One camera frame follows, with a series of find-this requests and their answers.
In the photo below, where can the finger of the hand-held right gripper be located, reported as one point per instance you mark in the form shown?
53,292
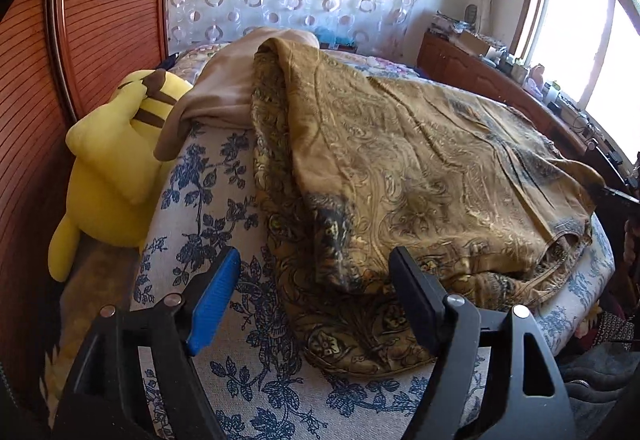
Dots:
620,196

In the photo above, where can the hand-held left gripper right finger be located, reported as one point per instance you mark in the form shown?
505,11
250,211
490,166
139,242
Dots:
415,292

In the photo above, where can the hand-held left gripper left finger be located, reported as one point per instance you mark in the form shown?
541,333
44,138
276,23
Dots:
215,305

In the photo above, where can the golden patterned garment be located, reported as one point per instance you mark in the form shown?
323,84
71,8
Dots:
400,159

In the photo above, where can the blue floral bed sheet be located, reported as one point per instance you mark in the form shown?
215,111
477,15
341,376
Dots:
225,210

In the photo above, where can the brown patterned blanket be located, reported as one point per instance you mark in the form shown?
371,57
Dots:
95,280

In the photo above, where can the pink figurine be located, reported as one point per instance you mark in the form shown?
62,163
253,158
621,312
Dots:
536,80

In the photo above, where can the yellow plush toy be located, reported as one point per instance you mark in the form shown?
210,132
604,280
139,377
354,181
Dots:
110,169

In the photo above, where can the wooden framed window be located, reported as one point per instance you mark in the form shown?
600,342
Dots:
575,29

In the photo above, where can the dark grey clothing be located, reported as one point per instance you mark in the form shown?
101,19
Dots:
600,385

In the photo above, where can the brown wooden sideboard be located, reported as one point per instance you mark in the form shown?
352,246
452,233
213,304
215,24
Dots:
470,69

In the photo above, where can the cardboard box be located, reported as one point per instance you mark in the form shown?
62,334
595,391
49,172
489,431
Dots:
475,43

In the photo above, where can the beige cloth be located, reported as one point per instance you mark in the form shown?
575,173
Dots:
225,79

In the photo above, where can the dark oval ornament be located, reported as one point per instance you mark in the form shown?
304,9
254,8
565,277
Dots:
471,13

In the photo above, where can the pile of clutter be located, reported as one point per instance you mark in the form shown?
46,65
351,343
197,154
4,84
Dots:
447,22

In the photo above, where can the light blue toy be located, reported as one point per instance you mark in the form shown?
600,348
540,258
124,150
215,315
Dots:
337,39

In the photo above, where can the brown slatted wooden wardrobe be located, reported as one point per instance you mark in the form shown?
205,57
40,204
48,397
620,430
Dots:
100,19

